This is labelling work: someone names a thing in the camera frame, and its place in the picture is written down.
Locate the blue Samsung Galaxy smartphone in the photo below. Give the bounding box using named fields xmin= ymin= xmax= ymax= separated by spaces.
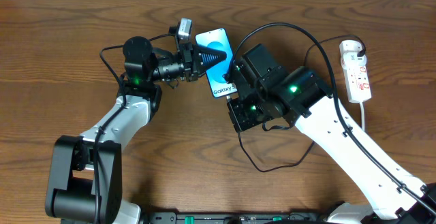
xmin=196 ymin=28 xmax=237 ymax=98

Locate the black USB charging cable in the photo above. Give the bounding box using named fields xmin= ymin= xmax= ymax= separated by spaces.
xmin=225 ymin=34 xmax=367 ymax=174

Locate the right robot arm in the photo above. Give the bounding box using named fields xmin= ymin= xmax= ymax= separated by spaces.
xmin=226 ymin=44 xmax=435 ymax=223

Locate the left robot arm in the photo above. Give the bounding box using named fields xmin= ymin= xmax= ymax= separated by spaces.
xmin=45 ymin=36 xmax=227 ymax=223

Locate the white charger adapter plug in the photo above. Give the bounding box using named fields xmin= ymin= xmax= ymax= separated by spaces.
xmin=339 ymin=39 xmax=363 ymax=55

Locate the white power strip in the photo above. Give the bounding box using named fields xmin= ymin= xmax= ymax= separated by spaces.
xmin=341 ymin=52 xmax=372 ymax=103

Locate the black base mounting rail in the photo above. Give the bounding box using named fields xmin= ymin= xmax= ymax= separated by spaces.
xmin=139 ymin=212 xmax=327 ymax=224

